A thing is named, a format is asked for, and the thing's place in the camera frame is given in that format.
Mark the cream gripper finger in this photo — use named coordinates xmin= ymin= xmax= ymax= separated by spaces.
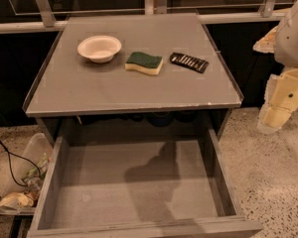
xmin=257 ymin=67 xmax=298 ymax=134
xmin=253 ymin=27 xmax=277 ymax=54

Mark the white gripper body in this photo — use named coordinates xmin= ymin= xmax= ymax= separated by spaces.
xmin=274 ymin=0 xmax=298 ymax=68

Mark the white paper bowl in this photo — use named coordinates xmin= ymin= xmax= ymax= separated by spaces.
xmin=77 ymin=36 xmax=122 ymax=63

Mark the grey cabinet with top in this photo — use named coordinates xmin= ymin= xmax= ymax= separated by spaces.
xmin=24 ymin=14 xmax=242 ymax=140

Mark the green and yellow sponge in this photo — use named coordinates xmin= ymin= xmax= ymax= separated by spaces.
xmin=125 ymin=52 xmax=163 ymax=75

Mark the crumpled yellow wrapper in bin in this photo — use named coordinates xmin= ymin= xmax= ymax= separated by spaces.
xmin=0 ymin=192 xmax=34 ymax=209

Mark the open grey top drawer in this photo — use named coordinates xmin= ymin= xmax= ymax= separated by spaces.
xmin=27 ymin=129 xmax=262 ymax=238

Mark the black snack bar packet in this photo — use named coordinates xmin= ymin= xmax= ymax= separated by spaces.
xmin=169 ymin=53 xmax=209 ymax=73

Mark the grey metal railing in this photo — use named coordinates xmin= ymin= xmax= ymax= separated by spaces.
xmin=0 ymin=0 xmax=298 ymax=36

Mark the clear plastic trash bin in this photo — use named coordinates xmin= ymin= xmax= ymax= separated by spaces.
xmin=0 ymin=133 xmax=53 ymax=215

